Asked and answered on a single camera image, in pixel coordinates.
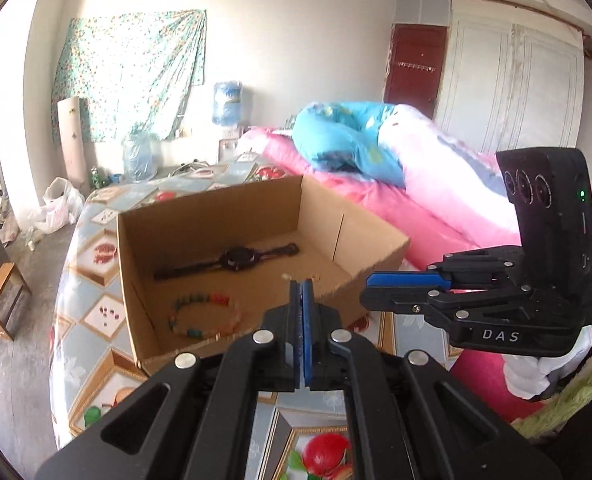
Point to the clear water jug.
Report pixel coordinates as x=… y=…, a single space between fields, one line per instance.
x=138 y=157

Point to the blue water bottle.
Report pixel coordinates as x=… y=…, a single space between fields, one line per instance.
x=227 y=105

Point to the white plastic bag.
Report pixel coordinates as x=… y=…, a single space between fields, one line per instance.
x=58 y=205

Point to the fruit print tablecloth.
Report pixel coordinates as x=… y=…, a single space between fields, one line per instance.
x=91 y=310

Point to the blue patterned quilt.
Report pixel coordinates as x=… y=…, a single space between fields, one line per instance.
x=346 y=145

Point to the dark red door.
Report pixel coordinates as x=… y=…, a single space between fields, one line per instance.
x=416 y=45

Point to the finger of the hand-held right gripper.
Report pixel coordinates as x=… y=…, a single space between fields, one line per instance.
x=396 y=302
x=406 y=280

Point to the green floral cloth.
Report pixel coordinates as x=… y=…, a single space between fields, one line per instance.
x=126 y=70

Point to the wooden stool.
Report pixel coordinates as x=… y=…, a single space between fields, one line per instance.
x=1 y=280

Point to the brown cardboard box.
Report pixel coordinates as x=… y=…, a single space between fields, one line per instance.
x=201 y=225

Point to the black watch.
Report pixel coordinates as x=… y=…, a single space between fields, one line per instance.
x=236 y=258

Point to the white wardrobe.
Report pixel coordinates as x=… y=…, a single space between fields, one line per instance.
x=501 y=85

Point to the pale cardboard roll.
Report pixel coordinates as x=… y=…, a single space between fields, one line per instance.
x=72 y=145

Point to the green fuzzy cloth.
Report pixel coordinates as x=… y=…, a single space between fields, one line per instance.
x=576 y=400

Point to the white water dispenser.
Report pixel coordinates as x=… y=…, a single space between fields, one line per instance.
x=227 y=147

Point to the green bottle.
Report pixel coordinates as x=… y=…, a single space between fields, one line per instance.
x=95 y=179

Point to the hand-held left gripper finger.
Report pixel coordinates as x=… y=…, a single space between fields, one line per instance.
x=296 y=340
x=307 y=340

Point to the hot pink blanket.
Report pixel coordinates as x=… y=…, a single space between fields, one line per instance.
x=426 y=220

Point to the pale pink quilt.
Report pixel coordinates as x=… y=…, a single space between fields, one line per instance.
x=441 y=160

